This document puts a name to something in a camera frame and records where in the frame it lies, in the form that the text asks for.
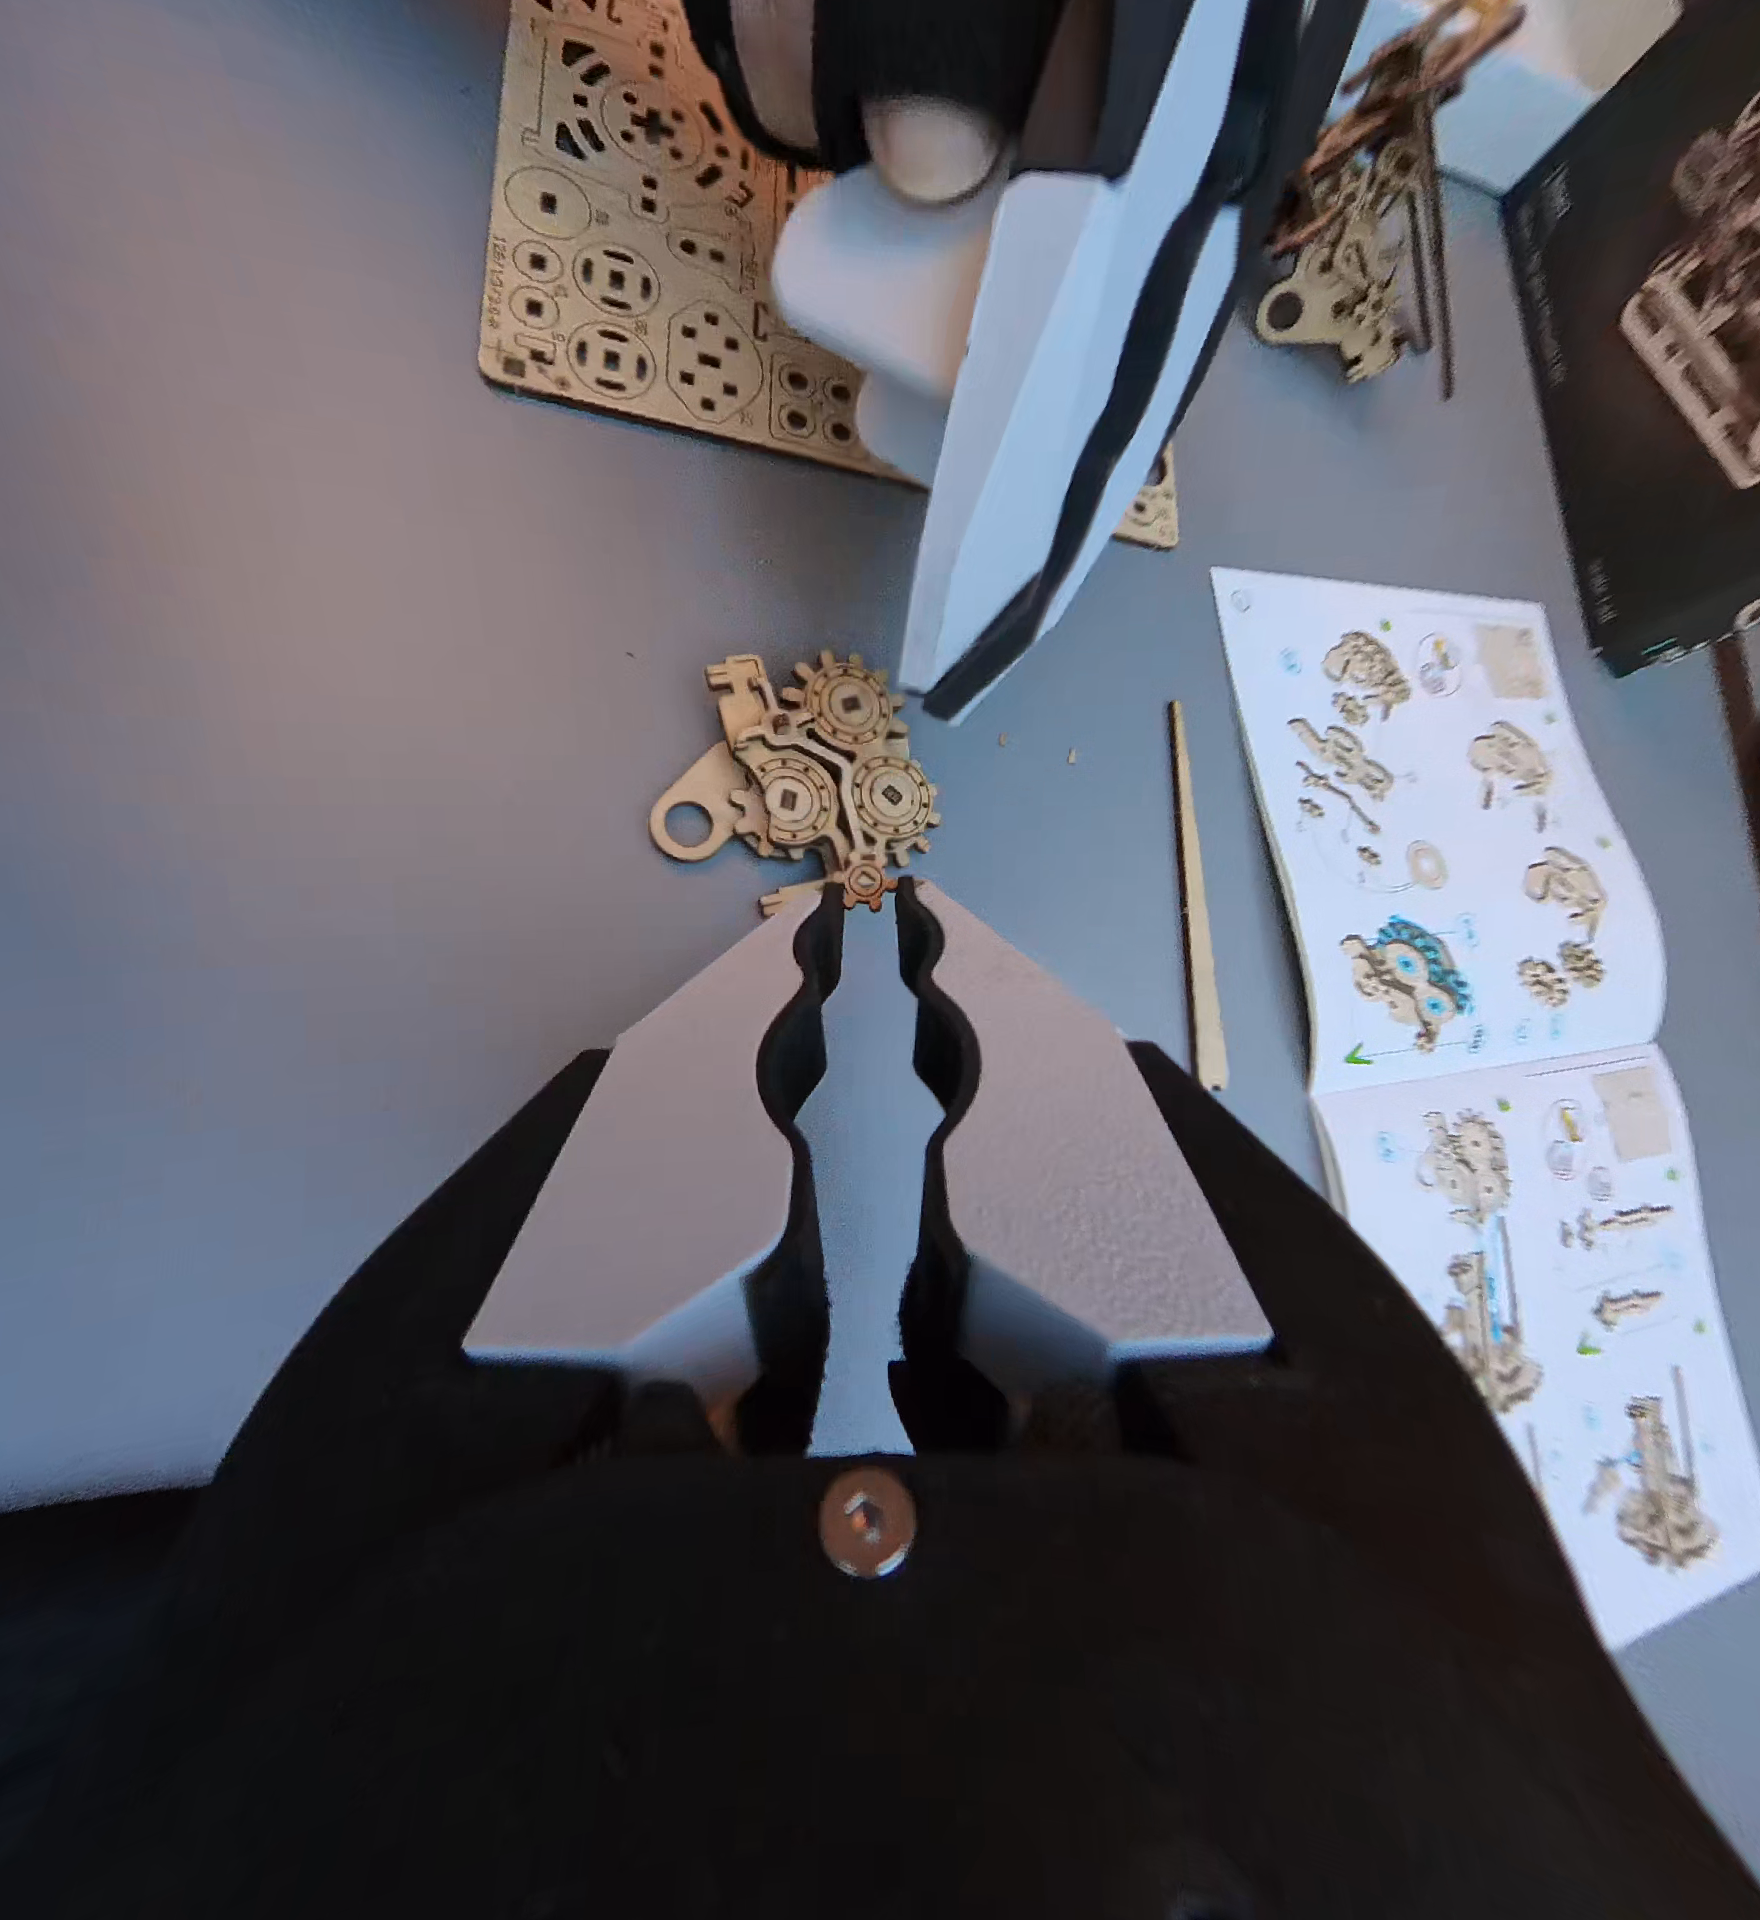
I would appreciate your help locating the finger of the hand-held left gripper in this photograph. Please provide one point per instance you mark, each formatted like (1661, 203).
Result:
(1030, 420)
(1172, 375)

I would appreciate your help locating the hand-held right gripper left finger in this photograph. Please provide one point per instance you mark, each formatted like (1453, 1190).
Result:
(640, 1200)

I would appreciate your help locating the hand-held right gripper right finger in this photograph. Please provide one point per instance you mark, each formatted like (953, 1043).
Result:
(1074, 1184)

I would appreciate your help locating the wooden gear assembly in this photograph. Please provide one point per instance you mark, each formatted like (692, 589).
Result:
(804, 780)

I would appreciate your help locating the grey desk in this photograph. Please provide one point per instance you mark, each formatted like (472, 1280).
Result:
(220, 751)

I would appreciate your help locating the person's left hand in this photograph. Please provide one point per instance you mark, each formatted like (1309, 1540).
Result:
(937, 149)

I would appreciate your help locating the dark wooden model mechanism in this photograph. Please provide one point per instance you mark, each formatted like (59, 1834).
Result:
(1337, 315)

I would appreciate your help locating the tapered wooden stick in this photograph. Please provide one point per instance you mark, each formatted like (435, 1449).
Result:
(1196, 931)

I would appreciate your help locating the black product box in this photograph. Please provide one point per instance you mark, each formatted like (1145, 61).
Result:
(1585, 450)

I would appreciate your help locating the white cardboard box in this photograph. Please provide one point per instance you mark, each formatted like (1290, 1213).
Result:
(1571, 89)

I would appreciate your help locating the wooden laser-cut parts sheet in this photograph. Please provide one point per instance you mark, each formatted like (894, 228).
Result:
(595, 301)

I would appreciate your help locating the white instruction booklet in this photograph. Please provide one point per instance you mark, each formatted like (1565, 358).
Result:
(1494, 780)

